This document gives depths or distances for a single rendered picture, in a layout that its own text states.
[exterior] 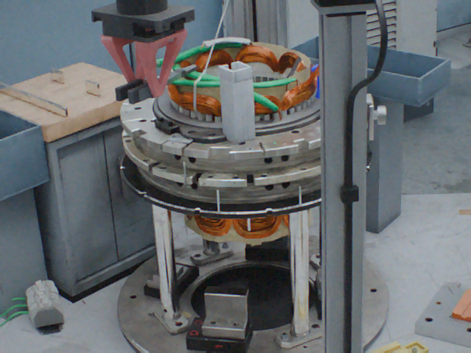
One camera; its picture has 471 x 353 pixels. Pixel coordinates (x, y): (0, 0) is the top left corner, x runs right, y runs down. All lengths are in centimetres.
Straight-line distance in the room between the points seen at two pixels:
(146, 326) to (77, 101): 33
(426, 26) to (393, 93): 256
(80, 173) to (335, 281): 67
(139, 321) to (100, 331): 6
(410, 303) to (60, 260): 51
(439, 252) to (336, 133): 82
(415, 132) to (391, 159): 242
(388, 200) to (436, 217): 10
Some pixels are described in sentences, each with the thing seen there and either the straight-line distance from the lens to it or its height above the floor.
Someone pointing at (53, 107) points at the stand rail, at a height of 107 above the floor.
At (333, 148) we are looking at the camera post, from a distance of 71.
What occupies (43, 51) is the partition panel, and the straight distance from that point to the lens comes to 360.
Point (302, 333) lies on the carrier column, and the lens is 126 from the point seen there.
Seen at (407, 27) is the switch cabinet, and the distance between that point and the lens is 390.
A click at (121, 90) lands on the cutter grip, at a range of 106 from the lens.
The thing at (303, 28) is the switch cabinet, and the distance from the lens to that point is 354.
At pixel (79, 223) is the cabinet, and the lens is 139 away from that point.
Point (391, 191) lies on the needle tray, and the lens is 156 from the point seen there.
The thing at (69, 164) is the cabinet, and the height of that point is 99.
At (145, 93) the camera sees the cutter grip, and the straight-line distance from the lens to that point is 106.
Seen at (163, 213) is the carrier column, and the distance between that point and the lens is 122.
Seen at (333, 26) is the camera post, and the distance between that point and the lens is 68.
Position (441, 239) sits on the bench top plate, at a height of 78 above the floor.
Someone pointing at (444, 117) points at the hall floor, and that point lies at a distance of 412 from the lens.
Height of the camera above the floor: 154
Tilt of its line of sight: 25 degrees down
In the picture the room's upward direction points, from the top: 3 degrees counter-clockwise
